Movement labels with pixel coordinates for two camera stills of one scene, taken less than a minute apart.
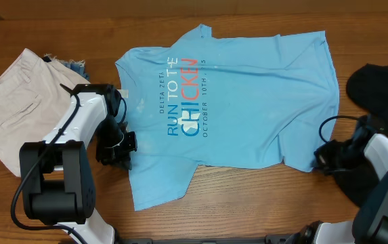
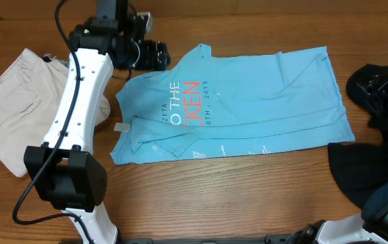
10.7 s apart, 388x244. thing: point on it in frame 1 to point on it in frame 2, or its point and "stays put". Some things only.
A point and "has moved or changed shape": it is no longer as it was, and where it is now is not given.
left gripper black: [124, 154] to [149, 57]
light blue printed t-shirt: [254, 101] has moved or changed shape
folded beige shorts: [24, 104] stays put
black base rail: [269, 239] stays put
